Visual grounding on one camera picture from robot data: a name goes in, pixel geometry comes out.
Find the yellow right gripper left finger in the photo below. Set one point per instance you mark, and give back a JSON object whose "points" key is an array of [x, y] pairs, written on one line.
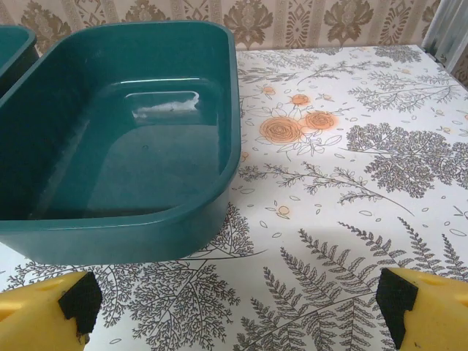
{"points": [[33, 321]]}

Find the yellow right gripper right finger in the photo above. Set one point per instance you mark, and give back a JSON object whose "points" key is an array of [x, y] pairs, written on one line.
{"points": [[438, 318]]}

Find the teal plastic bin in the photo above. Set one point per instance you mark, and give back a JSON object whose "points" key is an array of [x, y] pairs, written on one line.
{"points": [[109, 164], [14, 55]]}

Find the aluminium frame post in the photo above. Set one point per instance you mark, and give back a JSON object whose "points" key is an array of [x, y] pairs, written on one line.
{"points": [[449, 33]]}

